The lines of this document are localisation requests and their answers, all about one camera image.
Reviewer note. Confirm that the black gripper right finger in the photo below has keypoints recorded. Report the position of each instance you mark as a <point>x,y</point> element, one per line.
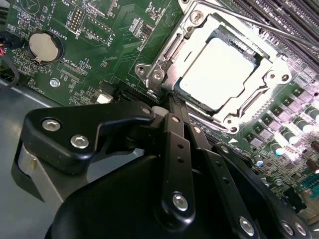
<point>224,179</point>

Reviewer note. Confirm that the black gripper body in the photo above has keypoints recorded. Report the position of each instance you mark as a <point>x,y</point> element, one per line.
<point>112,211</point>

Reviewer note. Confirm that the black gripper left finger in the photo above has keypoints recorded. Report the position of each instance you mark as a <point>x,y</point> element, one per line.
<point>62,129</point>

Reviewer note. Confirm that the metal socket cover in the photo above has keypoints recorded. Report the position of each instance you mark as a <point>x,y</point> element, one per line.
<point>256,82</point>

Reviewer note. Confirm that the silver CPU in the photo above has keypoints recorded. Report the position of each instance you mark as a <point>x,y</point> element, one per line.
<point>216,74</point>

